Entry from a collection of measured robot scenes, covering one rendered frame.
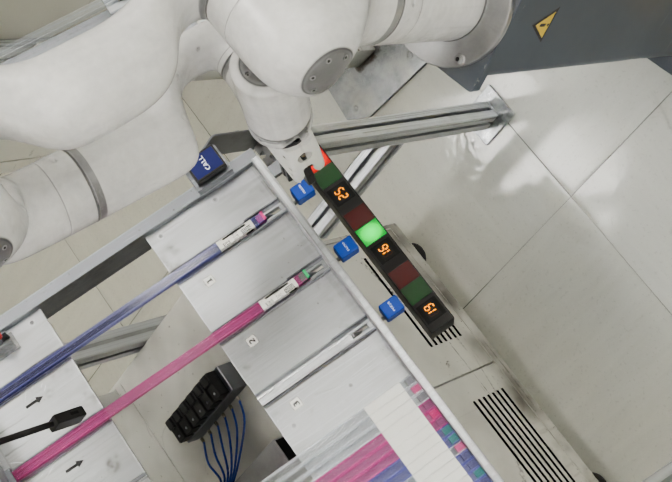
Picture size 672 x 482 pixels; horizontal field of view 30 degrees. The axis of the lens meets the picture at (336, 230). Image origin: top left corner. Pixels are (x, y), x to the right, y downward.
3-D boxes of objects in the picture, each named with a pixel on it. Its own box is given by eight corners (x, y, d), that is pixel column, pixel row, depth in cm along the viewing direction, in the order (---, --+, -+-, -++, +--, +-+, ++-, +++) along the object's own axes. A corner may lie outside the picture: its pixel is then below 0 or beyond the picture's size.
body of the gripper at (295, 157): (327, 129, 157) (334, 164, 167) (280, 71, 160) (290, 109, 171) (278, 163, 156) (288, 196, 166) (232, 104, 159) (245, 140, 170)
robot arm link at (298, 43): (358, -80, 146) (214, -89, 128) (459, 26, 139) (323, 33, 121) (308, 0, 152) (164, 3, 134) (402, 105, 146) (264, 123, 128)
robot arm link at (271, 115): (227, 100, 157) (269, 153, 154) (209, 51, 144) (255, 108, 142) (281, 62, 158) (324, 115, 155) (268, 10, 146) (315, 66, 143)
